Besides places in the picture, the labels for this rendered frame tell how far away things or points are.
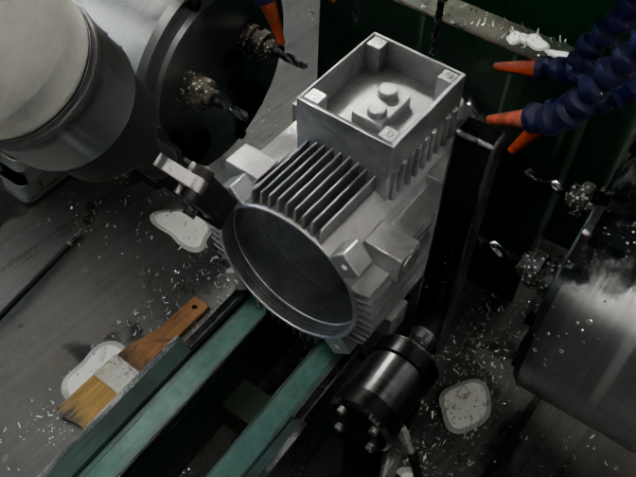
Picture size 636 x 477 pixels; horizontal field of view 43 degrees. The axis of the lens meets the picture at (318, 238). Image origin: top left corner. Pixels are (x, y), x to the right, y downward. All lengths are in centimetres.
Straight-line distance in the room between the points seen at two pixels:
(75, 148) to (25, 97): 7
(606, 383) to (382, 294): 19
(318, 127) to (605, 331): 29
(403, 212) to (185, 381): 26
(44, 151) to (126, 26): 37
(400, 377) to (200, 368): 23
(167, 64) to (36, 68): 42
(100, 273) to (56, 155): 57
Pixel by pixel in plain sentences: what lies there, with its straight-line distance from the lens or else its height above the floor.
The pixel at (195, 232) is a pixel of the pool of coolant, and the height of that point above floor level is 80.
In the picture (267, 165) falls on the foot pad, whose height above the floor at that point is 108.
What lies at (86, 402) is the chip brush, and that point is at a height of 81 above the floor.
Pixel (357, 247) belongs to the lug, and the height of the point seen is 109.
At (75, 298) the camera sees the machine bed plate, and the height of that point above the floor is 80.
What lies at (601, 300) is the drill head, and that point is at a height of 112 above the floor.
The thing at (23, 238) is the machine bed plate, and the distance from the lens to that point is 109.
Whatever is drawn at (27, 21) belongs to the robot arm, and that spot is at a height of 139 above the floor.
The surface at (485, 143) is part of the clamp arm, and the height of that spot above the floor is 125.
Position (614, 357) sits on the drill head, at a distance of 64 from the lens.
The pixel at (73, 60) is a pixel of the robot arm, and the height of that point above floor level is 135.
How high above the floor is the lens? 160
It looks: 51 degrees down
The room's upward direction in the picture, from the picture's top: 3 degrees clockwise
